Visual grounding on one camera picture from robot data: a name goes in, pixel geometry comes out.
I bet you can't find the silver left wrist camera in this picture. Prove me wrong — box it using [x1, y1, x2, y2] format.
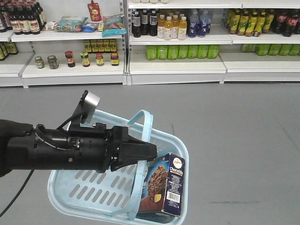
[79, 90, 100, 124]

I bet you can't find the blue chocolate cookie box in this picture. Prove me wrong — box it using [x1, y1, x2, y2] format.
[137, 153, 185, 217]

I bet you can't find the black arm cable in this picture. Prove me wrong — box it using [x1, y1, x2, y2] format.
[0, 170, 35, 218]

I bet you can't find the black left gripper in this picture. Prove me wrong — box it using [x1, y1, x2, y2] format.
[67, 123, 158, 173]

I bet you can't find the white supermarket shelving unit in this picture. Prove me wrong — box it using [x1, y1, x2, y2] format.
[0, 0, 300, 87]

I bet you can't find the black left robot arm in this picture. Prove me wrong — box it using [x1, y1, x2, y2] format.
[0, 120, 158, 176]

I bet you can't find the light blue plastic basket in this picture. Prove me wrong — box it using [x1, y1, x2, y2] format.
[47, 110, 189, 225]

